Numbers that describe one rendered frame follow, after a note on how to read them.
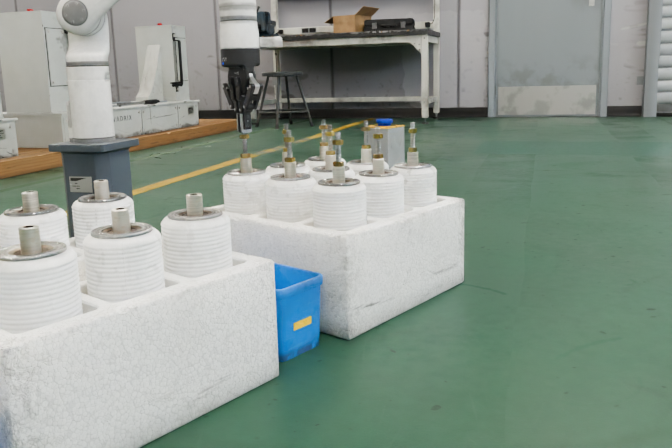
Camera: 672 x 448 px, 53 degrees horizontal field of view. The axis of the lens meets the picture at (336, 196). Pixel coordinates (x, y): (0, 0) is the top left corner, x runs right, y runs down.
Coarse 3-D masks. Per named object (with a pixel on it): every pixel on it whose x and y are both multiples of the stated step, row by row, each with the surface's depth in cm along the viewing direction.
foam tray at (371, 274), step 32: (256, 224) 123; (288, 224) 119; (384, 224) 117; (416, 224) 125; (448, 224) 134; (256, 256) 124; (288, 256) 118; (320, 256) 113; (352, 256) 111; (384, 256) 118; (416, 256) 126; (448, 256) 135; (320, 288) 115; (352, 288) 112; (384, 288) 119; (416, 288) 127; (448, 288) 137; (320, 320) 116; (352, 320) 112; (384, 320) 120
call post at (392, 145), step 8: (392, 128) 157; (400, 128) 159; (368, 136) 159; (384, 136) 156; (392, 136) 157; (400, 136) 160; (384, 144) 157; (392, 144) 157; (400, 144) 160; (384, 152) 157; (392, 152) 158; (400, 152) 160; (384, 160) 157; (392, 160) 158; (400, 160) 161
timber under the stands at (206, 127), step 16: (192, 128) 475; (208, 128) 498; (224, 128) 523; (144, 144) 418; (160, 144) 436; (0, 160) 313; (16, 160) 317; (32, 160) 327; (48, 160) 337; (0, 176) 308
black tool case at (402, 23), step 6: (402, 18) 560; (408, 18) 559; (366, 24) 564; (372, 24) 563; (378, 24) 563; (384, 24) 560; (390, 24) 559; (396, 24) 561; (402, 24) 559; (408, 24) 560; (414, 24) 576; (366, 30) 565; (372, 30) 564; (378, 30) 563; (384, 30) 563
